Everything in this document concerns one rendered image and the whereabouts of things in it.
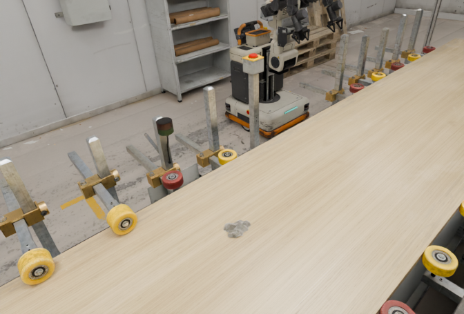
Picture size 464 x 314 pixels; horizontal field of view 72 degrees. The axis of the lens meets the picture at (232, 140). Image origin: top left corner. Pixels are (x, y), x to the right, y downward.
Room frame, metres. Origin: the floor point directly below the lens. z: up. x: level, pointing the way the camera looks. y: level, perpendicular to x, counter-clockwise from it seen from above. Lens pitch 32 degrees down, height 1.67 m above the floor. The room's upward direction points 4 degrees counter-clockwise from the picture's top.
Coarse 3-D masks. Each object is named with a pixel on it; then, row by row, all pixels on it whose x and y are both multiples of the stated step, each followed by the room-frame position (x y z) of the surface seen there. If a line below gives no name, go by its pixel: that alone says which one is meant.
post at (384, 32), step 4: (384, 28) 2.18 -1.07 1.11; (388, 28) 2.18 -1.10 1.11; (384, 32) 2.17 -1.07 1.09; (388, 32) 2.18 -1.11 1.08; (380, 36) 2.18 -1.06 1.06; (384, 36) 2.17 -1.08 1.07; (380, 40) 2.18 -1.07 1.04; (384, 40) 2.16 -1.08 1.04; (380, 44) 2.18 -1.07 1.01; (384, 44) 2.16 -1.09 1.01; (380, 48) 2.17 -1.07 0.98; (384, 48) 2.17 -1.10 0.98; (380, 52) 2.17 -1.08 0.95; (384, 52) 2.18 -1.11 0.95; (380, 56) 2.16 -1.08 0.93; (376, 60) 2.18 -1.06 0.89; (380, 60) 2.16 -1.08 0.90; (376, 64) 2.18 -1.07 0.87; (380, 64) 2.17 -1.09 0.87; (376, 68) 2.17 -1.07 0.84; (372, 80) 2.18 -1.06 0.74
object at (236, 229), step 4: (240, 220) 0.72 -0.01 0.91; (224, 224) 0.72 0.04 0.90; (228, 224) 0.70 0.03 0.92; (232, 224) 0.70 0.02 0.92; (236, 224) 0.70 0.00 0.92; (240, 224) 0.70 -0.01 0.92; (244, 224) 0.70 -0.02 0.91; (248, 224) 0.71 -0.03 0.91; (224, 228) 0.70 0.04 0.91; (228, 228) 0.69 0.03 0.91; (232, 228) 0.69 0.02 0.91; (236, 228) 0.69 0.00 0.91; (240, 228) 0.69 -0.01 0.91; (244, 228) 0.69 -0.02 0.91; (248, 228) 0.69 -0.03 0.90; (232, 232) 0.68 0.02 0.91; (236, 232) 0.67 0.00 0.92; (240, 232) 0.68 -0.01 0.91; (228, 236) 0.67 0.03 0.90; (232, 236) 0.66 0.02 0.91; (236, 236) 0.66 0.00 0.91
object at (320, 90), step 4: (300, 84) 2.03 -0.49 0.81; (304, 84) 2.01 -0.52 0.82; (308, 84) 2.00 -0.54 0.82; (304, 88) 2.00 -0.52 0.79; (308, 88) 1.98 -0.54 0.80; (312, 88) 1.96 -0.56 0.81; (316, 88) 1.93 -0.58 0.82; (320, 88) 1.92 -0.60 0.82; (324, 88) 1.92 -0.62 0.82; (320, 92) 1.90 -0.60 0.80; (324, 92) 1.88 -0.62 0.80; (336, 96) 1.81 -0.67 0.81; (340, 96) 1.79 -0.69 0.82; (344, 96) 1.78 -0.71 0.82; (340, 100) 1.79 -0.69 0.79
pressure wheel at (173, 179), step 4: (168, 172) 1.00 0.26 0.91; (172, 172) 1.00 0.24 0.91; (176, 172) 1.00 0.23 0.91; (164, 176) 0.98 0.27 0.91; (168, 176) 0.98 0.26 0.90; (172, 176) 0.97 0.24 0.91; (176, 176) 0.98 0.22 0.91; (180, 176) 0.97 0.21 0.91; (164, 180) 0.95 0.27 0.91; (168, 180) 0.95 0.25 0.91; (172, 180) 0.95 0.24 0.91; (176, 180) 0.95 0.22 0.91; (180, 180) 0.96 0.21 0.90; (164, 184) 0.95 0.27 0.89; (168, 184) 0.94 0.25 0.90; (172, 184) 0.94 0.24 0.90; (176, 184) 0.94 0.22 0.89; (180, 184) 0.95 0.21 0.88; (168, 188) 0.94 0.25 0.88; (172, 188) 0.94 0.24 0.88; (176, 188) 0.94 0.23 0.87
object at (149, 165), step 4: (128, 148) 1.27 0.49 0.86; (132, 148) 1.27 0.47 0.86; (136, 148) 1.26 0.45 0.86; (128, 152) 1.27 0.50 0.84; (132, 152) 1.24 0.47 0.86; (136, 152) 1.23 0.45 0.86; (140, 152) 1.23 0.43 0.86; (132, 156) 1.24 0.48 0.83; (136, 156) 1.20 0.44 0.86; (140, 156) 1.20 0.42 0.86; (144, 156) 1.20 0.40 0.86; (140, 160) 1.17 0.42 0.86; (144, 160) 1.16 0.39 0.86; (148, 160) 1.16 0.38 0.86; (144, 164) 1.14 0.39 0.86; (148, 164) 1.13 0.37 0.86; (152, 164) 1.13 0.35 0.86; (148, 168) 1.11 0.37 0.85; (152, 168) 1.10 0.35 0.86; (156, 168) 1.10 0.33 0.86; (160, 180) 1.03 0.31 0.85; (172, 192) 0.96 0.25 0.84
